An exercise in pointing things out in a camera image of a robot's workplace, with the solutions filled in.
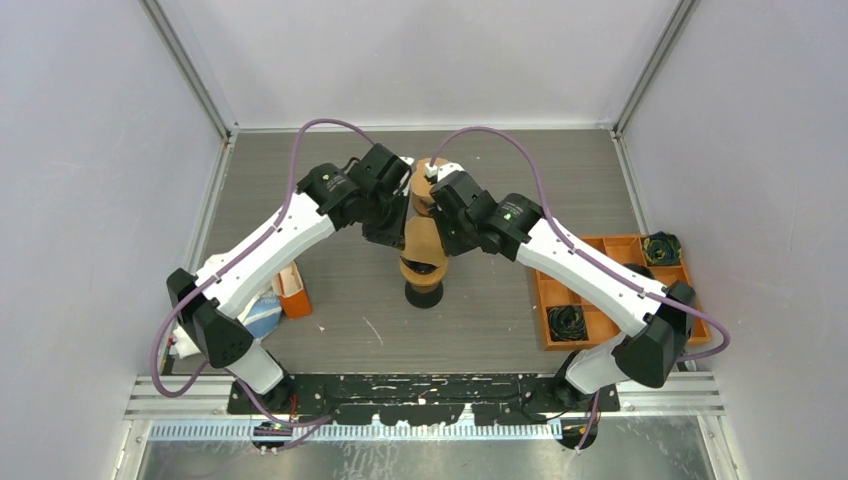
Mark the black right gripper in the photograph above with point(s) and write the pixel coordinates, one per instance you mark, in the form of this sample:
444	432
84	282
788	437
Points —
454	247

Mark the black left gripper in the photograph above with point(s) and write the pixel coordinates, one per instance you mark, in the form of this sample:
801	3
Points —
393	237

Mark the brown paper coffee filter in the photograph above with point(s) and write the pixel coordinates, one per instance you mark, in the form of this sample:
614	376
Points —
419	185

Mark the red black carafe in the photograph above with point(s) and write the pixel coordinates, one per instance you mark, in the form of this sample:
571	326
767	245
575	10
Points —
424	298

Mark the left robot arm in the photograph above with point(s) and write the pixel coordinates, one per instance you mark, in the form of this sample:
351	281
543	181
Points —
325	201

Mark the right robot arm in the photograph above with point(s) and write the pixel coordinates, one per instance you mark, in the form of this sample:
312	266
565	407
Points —
654	321

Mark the orange coffee filter box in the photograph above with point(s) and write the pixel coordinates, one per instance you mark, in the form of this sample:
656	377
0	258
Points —
289	287

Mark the orange compartment tray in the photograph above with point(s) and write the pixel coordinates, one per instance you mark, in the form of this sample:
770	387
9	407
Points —
561	278

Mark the dark rolled coil front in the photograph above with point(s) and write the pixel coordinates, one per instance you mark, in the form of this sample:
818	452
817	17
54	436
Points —
567	323

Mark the white blue plastic bag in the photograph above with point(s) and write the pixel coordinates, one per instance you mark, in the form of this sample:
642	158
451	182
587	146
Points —
252	311

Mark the blue yellow rolled coil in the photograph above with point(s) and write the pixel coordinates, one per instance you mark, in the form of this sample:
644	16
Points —
662	249

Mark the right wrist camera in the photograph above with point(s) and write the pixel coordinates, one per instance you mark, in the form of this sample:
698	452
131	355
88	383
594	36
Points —
436	173

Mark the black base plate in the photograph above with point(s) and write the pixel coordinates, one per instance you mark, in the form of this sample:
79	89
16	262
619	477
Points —
419	399

